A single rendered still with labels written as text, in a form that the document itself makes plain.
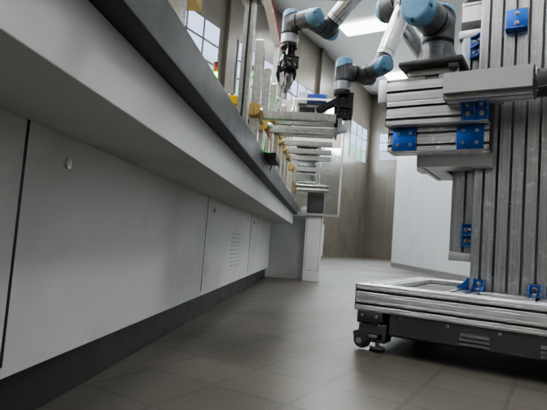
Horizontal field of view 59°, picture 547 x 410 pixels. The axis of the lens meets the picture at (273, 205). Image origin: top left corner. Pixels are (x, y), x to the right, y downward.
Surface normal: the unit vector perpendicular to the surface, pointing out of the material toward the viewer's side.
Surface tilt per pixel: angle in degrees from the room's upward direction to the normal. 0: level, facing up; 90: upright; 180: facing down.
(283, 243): 90
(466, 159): 90
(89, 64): 90
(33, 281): 90
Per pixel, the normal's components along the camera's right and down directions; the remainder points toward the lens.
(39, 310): 0.99, 0.07
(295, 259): -0.10, -0.08
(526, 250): -0.50, -0.11
